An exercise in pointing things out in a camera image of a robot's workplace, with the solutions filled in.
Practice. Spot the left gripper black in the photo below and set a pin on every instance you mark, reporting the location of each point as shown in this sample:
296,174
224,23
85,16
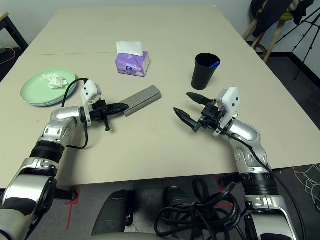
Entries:
100,111

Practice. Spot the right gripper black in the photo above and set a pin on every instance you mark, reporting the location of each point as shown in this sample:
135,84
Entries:
210,115

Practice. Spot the grey glasses case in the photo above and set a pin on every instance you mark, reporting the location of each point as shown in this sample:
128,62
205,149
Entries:
142,98

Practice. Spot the white tissue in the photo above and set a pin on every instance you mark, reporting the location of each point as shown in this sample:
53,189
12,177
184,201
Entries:
56,81

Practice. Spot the green plate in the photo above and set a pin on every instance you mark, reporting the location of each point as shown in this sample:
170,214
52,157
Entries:
35,90

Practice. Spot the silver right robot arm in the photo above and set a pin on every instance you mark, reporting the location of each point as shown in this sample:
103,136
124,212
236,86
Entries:
245,130

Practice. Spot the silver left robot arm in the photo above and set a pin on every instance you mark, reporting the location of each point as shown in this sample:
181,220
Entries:
62,115

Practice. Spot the black plastic cup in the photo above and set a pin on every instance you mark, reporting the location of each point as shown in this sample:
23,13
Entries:
202,75

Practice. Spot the purple tissue pack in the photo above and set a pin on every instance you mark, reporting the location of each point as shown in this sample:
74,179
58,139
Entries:
130,65

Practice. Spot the blue marker pen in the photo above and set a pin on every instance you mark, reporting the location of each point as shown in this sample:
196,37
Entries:
214,64

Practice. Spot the black table foot bar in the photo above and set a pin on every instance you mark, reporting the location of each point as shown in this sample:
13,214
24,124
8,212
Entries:
230,182
65,194

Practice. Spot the grey robot right leg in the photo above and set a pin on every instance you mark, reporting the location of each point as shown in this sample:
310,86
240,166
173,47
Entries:
177,197

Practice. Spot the grey robot leg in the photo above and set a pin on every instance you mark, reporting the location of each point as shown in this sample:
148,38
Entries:
112,215
177,197

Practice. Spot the wooden stool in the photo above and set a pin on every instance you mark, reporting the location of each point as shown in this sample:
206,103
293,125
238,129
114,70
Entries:
272,42

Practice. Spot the grey robot left leg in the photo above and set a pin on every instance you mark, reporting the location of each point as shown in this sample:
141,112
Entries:
112,215

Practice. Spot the black jacket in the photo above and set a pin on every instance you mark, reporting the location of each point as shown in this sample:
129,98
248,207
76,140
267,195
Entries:
267,17

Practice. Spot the black tripod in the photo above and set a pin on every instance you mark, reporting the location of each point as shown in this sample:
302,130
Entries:
306,53

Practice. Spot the beige robot torso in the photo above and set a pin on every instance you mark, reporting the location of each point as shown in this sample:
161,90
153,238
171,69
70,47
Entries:
120,237

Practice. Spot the yellow-green stool cushion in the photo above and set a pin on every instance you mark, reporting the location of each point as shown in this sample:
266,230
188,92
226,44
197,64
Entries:
287,16

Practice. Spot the beige garment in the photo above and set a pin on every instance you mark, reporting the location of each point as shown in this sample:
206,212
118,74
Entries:
292,6

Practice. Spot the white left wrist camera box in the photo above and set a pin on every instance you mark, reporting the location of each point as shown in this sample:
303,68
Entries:
88,90

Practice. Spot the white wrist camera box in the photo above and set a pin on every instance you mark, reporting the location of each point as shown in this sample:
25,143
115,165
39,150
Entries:
88,90
231,102

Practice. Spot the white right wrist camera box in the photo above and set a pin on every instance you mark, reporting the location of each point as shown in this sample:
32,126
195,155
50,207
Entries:
231,102

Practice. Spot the beige side table black frame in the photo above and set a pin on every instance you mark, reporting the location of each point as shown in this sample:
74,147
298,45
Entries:
15,32

